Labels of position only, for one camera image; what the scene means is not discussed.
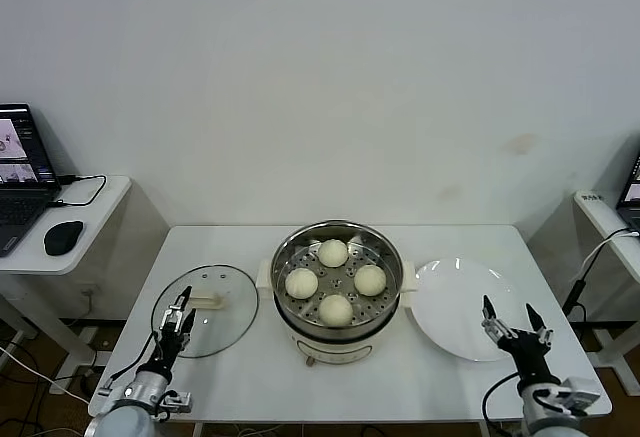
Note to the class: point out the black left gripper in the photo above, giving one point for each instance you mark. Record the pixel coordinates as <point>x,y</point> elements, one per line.
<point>172,344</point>

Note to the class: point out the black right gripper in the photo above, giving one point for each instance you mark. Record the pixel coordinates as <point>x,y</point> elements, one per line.
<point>530,359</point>

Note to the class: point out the white steamed baozi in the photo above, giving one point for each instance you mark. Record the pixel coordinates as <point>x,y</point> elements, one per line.
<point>301,283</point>
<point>333,253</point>
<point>336,310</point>
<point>370,280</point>

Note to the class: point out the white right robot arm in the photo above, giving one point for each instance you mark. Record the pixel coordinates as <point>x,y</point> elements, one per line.
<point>545,419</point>

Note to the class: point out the stainless steel steamer basket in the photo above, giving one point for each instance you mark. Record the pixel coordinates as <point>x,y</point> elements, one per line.
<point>295,252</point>

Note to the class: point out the white round plate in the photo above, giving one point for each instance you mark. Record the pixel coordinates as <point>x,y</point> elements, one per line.
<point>450,307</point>

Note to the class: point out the white side table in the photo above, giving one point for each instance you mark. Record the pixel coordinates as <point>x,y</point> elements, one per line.
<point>100,222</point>
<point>600,217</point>

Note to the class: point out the black computer mouse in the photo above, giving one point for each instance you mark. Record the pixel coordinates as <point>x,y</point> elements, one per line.
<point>62,237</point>

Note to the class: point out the cream electric cooking pot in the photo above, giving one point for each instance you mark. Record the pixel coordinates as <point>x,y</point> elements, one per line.
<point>340,349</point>

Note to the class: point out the black open laptop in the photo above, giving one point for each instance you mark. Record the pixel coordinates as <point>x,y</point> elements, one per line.
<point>631,197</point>
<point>20,207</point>

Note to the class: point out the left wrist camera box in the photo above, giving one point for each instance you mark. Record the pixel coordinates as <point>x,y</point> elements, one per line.
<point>176,401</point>

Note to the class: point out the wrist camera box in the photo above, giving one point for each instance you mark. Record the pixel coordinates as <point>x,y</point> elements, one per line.
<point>176,401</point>
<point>580,392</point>

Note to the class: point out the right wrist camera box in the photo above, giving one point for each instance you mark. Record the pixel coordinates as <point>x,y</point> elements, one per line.
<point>580,392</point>

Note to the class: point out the white wall socket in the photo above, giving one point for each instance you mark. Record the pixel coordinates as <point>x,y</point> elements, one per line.
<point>88,289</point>

